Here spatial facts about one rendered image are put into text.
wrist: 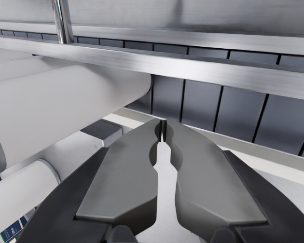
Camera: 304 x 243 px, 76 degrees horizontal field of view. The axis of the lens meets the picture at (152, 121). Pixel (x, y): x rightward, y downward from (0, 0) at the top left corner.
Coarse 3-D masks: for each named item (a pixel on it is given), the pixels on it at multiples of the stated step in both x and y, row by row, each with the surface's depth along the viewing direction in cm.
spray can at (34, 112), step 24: (48, 72) 14; (72, 72) 14; (96, 72) 16; (120, 72) 18; (0, 96) 10; (24, 96) 11; (48, 96) 12; (72, 96) 13; (96, 96) 15; (120, 96) 18; (0, 120) 10; (24, 120) 11; (48, 120) 12; (72, 120) 14; (96, 120) 17; (0, 144) 10; (24, 144) 11; (48, 144) 13; (0, 168) 11
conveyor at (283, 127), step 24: (144, 48) 21; (168, 48) 20; (192, 48) 18; (144, 96) 24; (168, 96) 22; (192, 96) 20; (216, 96) 19; (240, 96) 18; (264, 96) 17; (192, 120) 22; (216, 120) 21; (240, 120) 19; (264, 120) 18; (288, 120) 17; (264, 144) 19; (288, 144) 18
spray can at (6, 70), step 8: (40, 56) 19; (48, 56) 20; (0, 64) 16; (8, 64) 16; (16, 64) 17; (24, 64) 17; (32, 64) 18; (40, 64) 18; (48, 64) 18; (56, 64) 19; (64, 64) 20; (72, 64) 20; (0, 72) 15; (8, 72) 16; (16, 72) 16; (24, 72) 17; (32, 72) 17; (0, 80) 15
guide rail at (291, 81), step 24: (0, 48) 21; (24, 48) 18; (48, 48) 17; (72, 48) 15; (96, 48) 14; (120, 48) 14; (144, 72) 13; (168, 72) 12; (192, 72) 11; (216, 72) 10; (240, 72) 10; (264, 72) 9; (288, 72) 9; (288, 96) 9
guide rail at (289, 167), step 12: (120, 108) 24; (108, 120) 23; (120, 120) 22; (132, 120) 21; (144, 120) 21; (204, 132) 19; (216, 144) 17; (228, 144) 17; (240, 144) 17; (252, 144) 18; (240, 156) 17; (252, 156) 16; (264, 156) 16; (276, 156) 16; (288, 156) 16; (264, 168) 16; (276, 168) 15; (288, 168) 15; (300, 168) 15; (300, 180) 15
